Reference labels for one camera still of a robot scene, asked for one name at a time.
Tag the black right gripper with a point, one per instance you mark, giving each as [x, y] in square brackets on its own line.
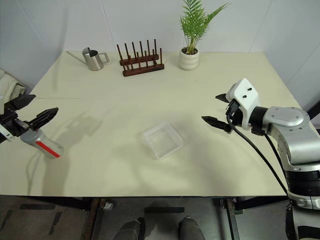
[236, 115]

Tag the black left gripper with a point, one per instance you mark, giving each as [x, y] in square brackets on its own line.
[12, 122]

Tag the grey ridged screw cap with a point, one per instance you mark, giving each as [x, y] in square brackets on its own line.
[25, 138]

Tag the grey bottle with red stripe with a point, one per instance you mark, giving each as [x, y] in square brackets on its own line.
[47, 147]

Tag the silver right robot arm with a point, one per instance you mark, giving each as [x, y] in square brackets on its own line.
[292, 135]

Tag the clear plastic container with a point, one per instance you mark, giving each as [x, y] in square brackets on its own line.
[162, 140]

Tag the beige cloth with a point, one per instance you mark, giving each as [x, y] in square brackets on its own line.
[10, 85]

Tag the green fern in white pot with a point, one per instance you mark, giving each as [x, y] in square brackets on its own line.
[189, 60]

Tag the stainless steel watering can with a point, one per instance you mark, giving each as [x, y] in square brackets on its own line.
[92, 60]

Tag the dark wooden peg rack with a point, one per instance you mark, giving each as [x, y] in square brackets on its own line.
[140, 66]

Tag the black diagonal bar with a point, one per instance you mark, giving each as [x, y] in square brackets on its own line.
[313, 107]

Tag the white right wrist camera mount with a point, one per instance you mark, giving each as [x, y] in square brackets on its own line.
[246, 97]

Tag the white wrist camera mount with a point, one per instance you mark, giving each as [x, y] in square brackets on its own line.
[246, 97]
[6, 135]

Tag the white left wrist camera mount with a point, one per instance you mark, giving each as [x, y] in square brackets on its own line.
[6, 135]

